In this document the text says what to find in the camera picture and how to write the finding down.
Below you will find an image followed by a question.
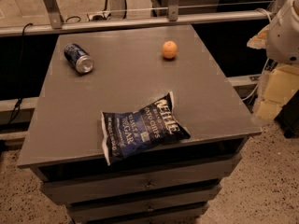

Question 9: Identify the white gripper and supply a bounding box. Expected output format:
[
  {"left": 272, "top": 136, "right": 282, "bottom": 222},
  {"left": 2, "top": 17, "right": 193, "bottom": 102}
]
[{"left": 247, "top": 25, "right": 299, "bottom": 120}]

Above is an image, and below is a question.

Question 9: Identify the blue pepsi can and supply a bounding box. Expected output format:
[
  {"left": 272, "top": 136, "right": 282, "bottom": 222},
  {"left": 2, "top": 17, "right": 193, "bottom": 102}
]
[{"left": 64, "top": 43, "right": 94, "bottom": 74}]

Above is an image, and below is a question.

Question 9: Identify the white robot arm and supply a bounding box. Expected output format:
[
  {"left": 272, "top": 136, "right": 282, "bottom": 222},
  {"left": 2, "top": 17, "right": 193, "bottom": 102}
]
[{"left": 247, "top": 0, "right": 299, "bottom": 119}]

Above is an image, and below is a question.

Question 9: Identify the orange fruit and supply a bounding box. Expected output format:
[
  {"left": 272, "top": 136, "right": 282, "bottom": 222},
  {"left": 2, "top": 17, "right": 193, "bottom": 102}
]
[{"left": 163, "top": 41, "right": 178, "bottom": 59}]

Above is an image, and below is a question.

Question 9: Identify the white power strip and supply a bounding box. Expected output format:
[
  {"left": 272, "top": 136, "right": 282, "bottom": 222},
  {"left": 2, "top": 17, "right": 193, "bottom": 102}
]
[{"left": 87, "top": 12, "right": 111, "bottom": 21}]

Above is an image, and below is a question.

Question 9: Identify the blue kettle chips bag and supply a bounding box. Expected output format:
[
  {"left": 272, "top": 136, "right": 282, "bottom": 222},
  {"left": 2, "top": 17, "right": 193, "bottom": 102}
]
[{"left": 101, "top": 91, "right": 191, "bottom": 165}]

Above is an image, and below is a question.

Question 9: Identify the grey drawer cabinet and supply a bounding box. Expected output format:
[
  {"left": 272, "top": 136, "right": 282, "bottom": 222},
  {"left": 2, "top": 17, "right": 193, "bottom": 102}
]
[{"left": 18, "top": 26, "right": 260, "bottom": 224}]

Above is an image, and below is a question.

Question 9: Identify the metal guard rail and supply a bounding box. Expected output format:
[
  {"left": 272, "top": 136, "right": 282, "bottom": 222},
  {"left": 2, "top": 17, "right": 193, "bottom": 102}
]
[{"left": 0, "top": 0, "right": 299, "bottom": 37}]

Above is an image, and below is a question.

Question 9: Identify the black cable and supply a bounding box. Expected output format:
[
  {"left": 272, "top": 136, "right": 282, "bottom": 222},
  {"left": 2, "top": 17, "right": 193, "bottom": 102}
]
[{"left": 7, "top": 22, "right": 34, "bottom": 126}]

